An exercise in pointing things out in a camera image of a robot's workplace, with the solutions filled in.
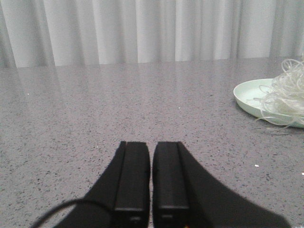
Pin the white pleated curtain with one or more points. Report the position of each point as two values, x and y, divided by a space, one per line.
88 32

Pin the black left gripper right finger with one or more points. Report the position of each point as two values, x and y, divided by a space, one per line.
185 195

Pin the white translucent vermicelli bundle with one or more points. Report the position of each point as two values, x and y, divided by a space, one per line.
282 103

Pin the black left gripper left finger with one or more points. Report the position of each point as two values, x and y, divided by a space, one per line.
123 188

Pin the mint green round plate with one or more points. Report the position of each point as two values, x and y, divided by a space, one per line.
248 95

